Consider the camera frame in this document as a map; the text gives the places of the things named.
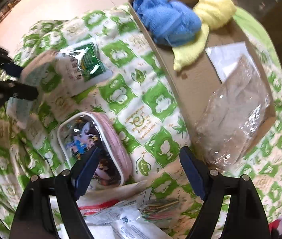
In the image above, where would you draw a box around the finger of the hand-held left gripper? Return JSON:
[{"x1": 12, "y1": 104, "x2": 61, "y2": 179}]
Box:
[
  {"x1": 0, "y1": 40, "x2": 23, "y2": 79},
  {"x1": 0, "y1": 71, "x2": 39, "y2": 114}
]

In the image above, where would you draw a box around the red cloth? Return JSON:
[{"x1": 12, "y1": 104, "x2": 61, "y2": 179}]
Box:
[{"x1": 268, "y1": 219, "x2": 282, "y2": 239}]

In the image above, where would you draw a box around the colourful strips clear packet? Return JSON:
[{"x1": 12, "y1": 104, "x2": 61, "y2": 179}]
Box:
[{"x1": 140, "y1": 197, "x2": 184, "y2": 222}]

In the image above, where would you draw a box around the green white printed blanket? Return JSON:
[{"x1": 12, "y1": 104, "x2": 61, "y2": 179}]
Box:
[{"x1": 0, "y1": 2, "x2": 282, "y2": 239}]

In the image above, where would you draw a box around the yellow towel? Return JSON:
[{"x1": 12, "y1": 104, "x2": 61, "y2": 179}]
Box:
[{"x1": 173, "y1": 0, "x2": 237, "y2": 71}]

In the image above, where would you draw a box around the cartoon print pencil case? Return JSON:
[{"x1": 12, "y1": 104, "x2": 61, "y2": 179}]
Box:
[{"x1": 57, "y1": 112, "x2": 133, "y2": 186}]

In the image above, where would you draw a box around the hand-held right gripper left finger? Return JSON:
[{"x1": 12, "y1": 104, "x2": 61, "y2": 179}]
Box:
[{"x1": 9, "y1": 147, "x2": 104, "y2": 239}]

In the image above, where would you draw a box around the white green printed packet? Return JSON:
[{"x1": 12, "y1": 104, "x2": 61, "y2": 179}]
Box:
[{"x1": 55, "y1": 42, "x2": 114, "y2": 97}]

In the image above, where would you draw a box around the white bag red print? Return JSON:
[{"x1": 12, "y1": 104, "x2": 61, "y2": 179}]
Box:
[{"x1": 77, "y1": 180, "x2": 154, "y2": 211}]

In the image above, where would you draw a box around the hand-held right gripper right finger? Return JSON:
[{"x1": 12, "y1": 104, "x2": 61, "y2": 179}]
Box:
[{"x1": 179, "y1": 146, "x2": 271, "y2": 239}]

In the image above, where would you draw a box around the plain green sheet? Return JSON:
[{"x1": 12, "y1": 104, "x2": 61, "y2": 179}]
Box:
[{"x1": 232, "y1": 5, "x2": 281, "y2": 63}]

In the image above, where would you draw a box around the shallow cardboard box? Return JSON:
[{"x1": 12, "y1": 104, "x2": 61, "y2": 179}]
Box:
[{"x1": 128, "y1": 0, "x2": 276, "y2": 165}]

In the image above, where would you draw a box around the blue towel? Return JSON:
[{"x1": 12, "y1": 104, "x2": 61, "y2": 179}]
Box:
[{"x1": 132, "y1": 0, "x2": 202, "y2": 47}]

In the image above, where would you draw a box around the beige cloth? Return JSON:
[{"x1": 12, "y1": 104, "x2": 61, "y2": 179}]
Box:
[{"x1": 194, "y1": 54, "x2": 274, "y2": 171}]

